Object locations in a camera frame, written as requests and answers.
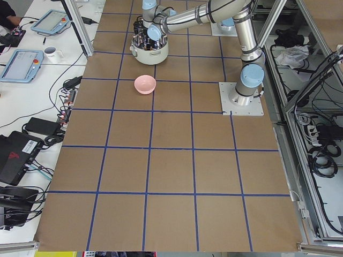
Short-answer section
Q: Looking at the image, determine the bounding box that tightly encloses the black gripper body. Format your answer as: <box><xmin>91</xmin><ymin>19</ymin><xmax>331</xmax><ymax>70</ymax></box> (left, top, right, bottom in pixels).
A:
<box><xmin>133</xmin><ymin>16</ymin><xmax>146</xmax><ymax>35</ymax></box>

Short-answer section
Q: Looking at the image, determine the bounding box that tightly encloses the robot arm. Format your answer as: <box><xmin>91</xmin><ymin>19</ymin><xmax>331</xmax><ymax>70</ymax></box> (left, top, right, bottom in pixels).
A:
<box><xmin>130</xmin><ymin>1</ymin><xmax>265</xmax><ymax>105</ymax></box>
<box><xmin>142</xmin><ymin>0</ymin><xmax>177</xmax><ymax>28</ymax></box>

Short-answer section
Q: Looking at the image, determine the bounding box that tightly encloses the pale green cooking pot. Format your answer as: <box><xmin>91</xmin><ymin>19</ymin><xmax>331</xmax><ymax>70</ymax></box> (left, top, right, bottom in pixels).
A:
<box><xmin>130</xmin><ymin>33</ymin><xmax>169</xmax><ymax>65</ymax></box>

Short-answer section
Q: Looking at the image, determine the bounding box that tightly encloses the pink bowl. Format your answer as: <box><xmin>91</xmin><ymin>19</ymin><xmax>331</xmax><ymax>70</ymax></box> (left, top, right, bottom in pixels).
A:
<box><xmin>134</xmin><ymin>75</ymin><xmax>156</xmax><ymax>95</ymax></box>

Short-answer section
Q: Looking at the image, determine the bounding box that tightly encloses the far teach pendant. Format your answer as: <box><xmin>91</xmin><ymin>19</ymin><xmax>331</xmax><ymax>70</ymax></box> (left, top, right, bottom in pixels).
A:
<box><xmin>31</xmin><ymin>9</ymin><xmax>70</xmax><ymax>35</ymax></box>

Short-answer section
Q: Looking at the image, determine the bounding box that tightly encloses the teach pendant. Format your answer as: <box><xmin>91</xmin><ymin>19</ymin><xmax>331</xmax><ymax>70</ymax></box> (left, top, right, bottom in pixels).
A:
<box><xmin>1</xmin><ymin>49</ymin><xmax>44</xmax><ymax>83</ymax></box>
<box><xmin>31</xmin><ymin>9</ymin><xmax>70</xmax><ymax>35</ymax></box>

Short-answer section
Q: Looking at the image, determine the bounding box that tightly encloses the white mug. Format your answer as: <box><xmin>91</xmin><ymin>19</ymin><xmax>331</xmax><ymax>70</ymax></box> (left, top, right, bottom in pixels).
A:
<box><xmin>44</xmin><ymin>46</ymin><xmax>64</xmax><ymax>64</ymax></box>

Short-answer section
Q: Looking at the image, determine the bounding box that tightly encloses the near teach pendant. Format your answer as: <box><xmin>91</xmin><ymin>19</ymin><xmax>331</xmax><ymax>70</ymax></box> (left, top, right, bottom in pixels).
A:
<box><xmin>1</xmin><ymin>49</ymin><xmax>44</xmax><ymax>83</ymax></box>

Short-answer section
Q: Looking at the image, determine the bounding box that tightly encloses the black power brick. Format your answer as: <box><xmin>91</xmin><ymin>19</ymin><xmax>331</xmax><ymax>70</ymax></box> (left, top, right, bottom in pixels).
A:
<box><xmin>21</xmin><ymin>117</ymin><xmax>61</xmax><ymax>136</ymax></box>

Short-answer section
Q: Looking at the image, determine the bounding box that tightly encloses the crumpled white cloth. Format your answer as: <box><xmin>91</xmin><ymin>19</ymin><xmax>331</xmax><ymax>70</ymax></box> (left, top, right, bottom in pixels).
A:
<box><xmin>275</xmin><ymin>46</ymin><xmax>309</xmax><ymax>69</ymax></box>

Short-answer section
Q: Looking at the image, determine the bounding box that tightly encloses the black laptop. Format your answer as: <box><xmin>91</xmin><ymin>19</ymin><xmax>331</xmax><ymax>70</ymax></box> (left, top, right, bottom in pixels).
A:
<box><xmin>1</xmin><ymin>131</ymin><xmax>44</xmax><ymax>186</ymax></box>

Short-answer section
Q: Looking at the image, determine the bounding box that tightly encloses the aluminium frame post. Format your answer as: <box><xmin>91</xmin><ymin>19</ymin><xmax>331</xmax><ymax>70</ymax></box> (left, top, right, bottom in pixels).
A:
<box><xmin>61</xmin><ymin>0</ymin><xmax>94</xmax><ymax>58</ymax></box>

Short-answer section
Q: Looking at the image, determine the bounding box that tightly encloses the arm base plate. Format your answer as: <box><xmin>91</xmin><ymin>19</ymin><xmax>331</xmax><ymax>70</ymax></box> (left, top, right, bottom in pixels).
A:
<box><xmin>211</xmin><ymin>23</ymin><xmax>237</xmax><ymax>37</ymax></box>
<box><xmin>219</xmin><ymin>82</ymin><xmax>264</xmax><ymax>116</ymax></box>

